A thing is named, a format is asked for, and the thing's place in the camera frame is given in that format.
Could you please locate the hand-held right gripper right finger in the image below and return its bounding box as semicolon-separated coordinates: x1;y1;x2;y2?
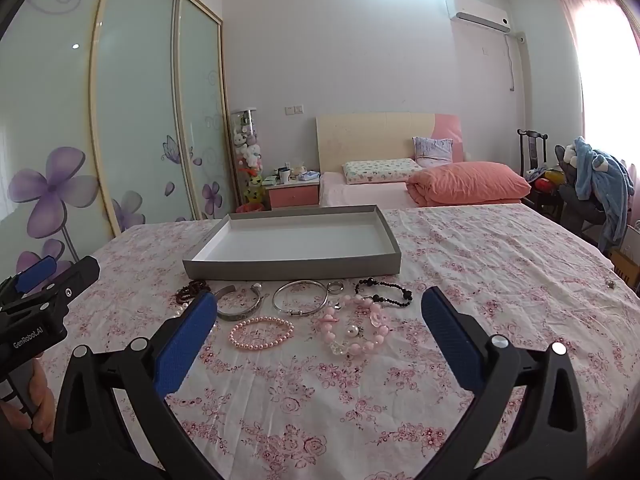
421;286;590;480

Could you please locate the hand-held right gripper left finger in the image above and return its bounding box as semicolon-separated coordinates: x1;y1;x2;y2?
52;291;223;480

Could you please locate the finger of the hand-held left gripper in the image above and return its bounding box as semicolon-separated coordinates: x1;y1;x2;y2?
0;255;57;308
30;256;101;311

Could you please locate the dark red bead bracelet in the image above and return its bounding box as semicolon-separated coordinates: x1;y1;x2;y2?
175;281;213;306

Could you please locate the pink pearl bracelet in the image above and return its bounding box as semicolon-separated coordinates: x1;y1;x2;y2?
229;316;295;351

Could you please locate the chunky pink bead bracelet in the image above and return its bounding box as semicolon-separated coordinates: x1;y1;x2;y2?
316;295;391;357

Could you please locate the black bead bracelet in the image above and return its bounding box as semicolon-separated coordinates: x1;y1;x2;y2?
354;278;412;308

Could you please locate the grey shallow box tray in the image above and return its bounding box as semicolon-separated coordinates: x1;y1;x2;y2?
182;204;402;281

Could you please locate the person's left hand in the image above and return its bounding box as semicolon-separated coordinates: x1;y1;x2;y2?
0;360;56;442

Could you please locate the wide silver cuff bangle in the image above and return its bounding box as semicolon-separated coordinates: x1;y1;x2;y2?
215;284;268;321

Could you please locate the floral bed sheet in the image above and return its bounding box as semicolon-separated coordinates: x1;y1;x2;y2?
35;205;640;480

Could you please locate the thin silver bangle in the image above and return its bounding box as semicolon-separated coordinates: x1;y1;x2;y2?
272;280;333;317

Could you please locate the folded salmon quilt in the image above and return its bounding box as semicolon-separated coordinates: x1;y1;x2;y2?
405;161;532;207

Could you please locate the pink bed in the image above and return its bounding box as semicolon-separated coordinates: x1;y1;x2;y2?
319;170;536;208

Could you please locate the pink nightstand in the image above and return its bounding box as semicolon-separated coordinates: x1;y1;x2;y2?
264;180;321;211

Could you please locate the flower print sliding wardrobe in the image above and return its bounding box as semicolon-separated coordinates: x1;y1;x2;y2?
0;0;238;281

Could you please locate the patterned flat pillow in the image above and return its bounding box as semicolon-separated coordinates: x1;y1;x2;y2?
343;158;423;185

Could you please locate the grey office chair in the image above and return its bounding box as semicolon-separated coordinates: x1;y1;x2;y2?
555;145;626;251

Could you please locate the cardboard box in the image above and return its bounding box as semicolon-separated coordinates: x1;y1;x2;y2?
610;250;640;291

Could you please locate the colorful toy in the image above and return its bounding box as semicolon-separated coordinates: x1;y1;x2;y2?
530;167;566;193

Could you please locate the purple pillow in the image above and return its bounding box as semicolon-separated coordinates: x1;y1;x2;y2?
413;137;454;167

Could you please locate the clear plush toy display tube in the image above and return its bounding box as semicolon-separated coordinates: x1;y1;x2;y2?
231;107;265;206

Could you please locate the dark wooden chair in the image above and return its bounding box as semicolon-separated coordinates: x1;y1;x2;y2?
517;129;551;181

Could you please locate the beige pink headboard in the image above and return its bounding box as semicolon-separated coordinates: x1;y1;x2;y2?
316;112;465;176

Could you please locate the blue garment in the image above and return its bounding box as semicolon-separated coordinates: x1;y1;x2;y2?
572;136;632;251

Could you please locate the pink curtain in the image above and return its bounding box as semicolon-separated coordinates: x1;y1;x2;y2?
557;0;640;161

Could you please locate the white air conditioner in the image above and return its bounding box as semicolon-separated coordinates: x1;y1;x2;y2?
446;0;511;31

